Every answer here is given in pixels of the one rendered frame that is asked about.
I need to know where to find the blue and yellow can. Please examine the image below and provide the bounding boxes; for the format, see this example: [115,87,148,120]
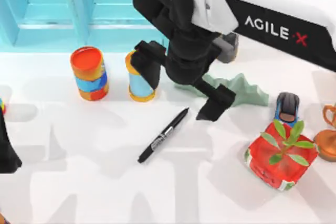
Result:
[124,50,156,103]

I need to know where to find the pale green crumpled cloth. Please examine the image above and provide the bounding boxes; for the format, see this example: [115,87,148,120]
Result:
[174,72,270,107]

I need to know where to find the grey rounded box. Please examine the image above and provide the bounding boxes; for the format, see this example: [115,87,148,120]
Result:
[213,31,238,63]

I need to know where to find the orange and blue can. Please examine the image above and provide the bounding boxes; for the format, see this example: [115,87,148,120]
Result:
[70,46,110,102]

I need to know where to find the black marker pen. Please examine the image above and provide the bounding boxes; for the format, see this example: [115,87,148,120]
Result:
[136,106,191,164]

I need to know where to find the blue and black toy car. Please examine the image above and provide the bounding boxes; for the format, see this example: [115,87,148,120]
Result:
[274,91,301,128]

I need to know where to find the red plant pot with plant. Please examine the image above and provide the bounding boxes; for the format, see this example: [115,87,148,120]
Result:
[244,119,320,192]

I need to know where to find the bronze trophy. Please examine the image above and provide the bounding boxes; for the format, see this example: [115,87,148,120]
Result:
[313,104,336,162]

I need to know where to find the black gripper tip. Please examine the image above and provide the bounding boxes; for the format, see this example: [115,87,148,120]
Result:
[0,108,23,174]

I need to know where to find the multicoloured ring stack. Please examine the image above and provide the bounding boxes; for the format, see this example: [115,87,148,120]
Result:
[0,97,8,116]

